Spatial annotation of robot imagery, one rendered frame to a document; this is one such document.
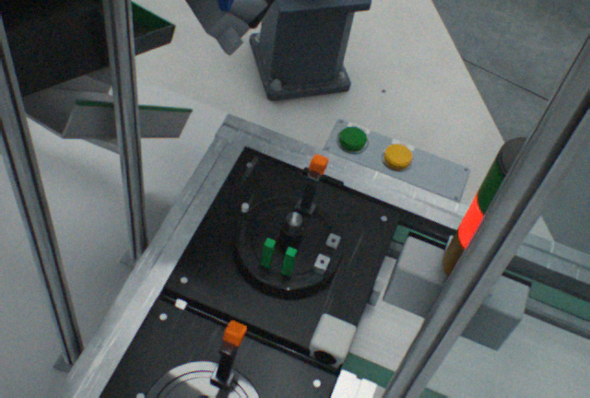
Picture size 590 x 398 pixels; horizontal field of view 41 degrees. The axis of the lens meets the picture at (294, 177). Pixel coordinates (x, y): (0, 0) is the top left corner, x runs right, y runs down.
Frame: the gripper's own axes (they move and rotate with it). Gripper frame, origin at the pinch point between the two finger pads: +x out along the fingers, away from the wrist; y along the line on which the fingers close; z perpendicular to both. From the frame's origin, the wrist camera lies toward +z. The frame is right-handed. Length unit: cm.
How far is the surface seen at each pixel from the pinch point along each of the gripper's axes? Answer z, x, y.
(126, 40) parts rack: -6.6, 8.8, -7.6
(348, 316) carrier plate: 5.0, 31.1, 28.3
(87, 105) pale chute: -13.9, 14.9, -3.9
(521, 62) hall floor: -37, -57, 195
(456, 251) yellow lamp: 26.5, 22.0, 3.1
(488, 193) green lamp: 30.3, 17.6, -3.2
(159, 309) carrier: -13.0, 35.2, 14.3
